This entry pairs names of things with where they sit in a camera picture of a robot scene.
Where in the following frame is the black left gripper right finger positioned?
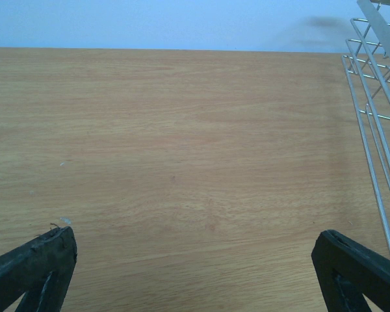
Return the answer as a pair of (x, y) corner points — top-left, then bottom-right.
(311, 229), (390, 311)

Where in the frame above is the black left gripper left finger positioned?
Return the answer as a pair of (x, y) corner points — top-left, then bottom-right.
(0, 226), (77, 311)

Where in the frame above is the chrome wire dish rack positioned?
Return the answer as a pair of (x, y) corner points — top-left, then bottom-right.
(341, 1), (390, 256)

